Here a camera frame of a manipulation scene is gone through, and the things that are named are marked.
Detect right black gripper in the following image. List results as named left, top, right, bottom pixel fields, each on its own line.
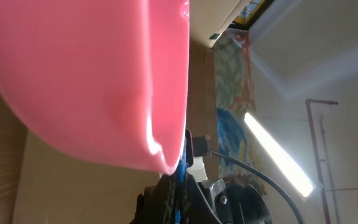
left=130, top=172, right=272, bottom=224

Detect pink scoop blue handle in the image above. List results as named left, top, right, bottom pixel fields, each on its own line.
left=0, top=0, right=191, bottom=224

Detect ceiling fluorescent light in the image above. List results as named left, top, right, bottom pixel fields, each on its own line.
left=244, top=112, right=316, bottom=199

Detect red ceiling pipe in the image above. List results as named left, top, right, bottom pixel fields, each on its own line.
left=305, top=98, right=339, bottom=224

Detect right black camera cable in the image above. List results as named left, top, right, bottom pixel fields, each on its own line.
left=208, top=149, right=306, bottom=224

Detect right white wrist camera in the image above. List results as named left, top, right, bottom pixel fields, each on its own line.
left=185, top=129, right=210, bottom=182

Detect colourful wall painting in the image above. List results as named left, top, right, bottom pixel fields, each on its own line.
left=213, top=27, right=269, bottom=197

